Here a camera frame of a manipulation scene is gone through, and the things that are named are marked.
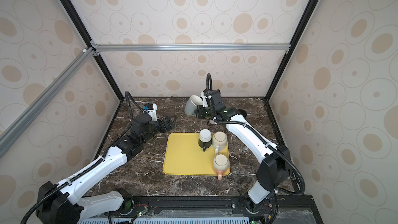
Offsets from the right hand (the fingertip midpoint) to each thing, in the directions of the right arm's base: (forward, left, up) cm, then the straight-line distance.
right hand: (195, 111), depth 80 cm
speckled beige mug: (-9, -13, -15) cm, 22 cm away
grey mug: (+1, +2, +4) cm, 5 cm away
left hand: (-5, +11, +2) cm, 12 cm away
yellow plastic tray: (-13, +8, -24) cm, 29 cm away
